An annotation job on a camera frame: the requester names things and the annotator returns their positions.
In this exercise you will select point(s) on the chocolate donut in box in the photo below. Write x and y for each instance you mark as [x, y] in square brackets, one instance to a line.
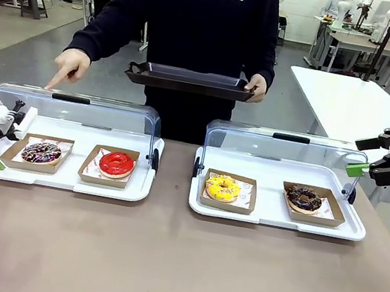
[334, 216]

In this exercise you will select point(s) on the red glazed donut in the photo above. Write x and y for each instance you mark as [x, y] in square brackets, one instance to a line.
[116, 165]

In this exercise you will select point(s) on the person's right hand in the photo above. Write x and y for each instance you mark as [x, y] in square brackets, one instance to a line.
[71, 65]

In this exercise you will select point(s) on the yellow sprinkle donut in box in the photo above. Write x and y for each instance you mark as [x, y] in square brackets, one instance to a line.
[247, 204]

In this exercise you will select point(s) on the long grey background table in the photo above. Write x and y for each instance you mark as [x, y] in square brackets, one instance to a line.
[371, 45]

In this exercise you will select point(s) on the background person in light top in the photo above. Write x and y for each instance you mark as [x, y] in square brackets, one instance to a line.
[337, 3]

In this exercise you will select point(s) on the black camera stand pole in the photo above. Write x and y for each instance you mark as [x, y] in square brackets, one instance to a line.
[384, 39]

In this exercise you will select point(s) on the person torso in navy sweatshirt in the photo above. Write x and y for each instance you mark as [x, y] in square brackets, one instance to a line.
[199, 33]

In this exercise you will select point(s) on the chocolate donut with coloured sprinkles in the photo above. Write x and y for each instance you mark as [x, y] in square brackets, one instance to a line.
[41, 153]

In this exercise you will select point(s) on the dark chocolate glazed donut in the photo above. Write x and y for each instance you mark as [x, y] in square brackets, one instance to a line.
[304, 199]

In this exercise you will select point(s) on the black serving tray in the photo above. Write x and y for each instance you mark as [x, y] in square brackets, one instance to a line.
[191, 81]

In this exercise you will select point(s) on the person's left forearm navy sleeve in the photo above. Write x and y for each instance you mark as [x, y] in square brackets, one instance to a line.
[263, 56]

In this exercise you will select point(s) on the grey plastic stool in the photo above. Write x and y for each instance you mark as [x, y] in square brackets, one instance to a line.
[34, 4]

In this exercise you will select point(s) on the person's right forearm navy sleeve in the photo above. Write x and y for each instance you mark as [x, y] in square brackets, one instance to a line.
[94, 30]

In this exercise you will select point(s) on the cardboard donut box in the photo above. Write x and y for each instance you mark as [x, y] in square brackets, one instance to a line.
[11, 159]
[89, 176]

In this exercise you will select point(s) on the yellow donut with sprinkles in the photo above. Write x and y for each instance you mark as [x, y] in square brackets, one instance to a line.
[222, 188]

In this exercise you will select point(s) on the white display case base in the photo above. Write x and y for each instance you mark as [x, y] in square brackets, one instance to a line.
[268, 204]
[60, 182]

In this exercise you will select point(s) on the clear display case lid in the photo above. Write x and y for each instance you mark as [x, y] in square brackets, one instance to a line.
[109, 116]
[292, 150]

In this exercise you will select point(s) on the person's left hand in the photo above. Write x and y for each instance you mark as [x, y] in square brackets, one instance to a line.
[259, 89]

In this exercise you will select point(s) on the white desk with metal legs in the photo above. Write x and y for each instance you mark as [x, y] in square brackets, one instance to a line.
[346, 101]

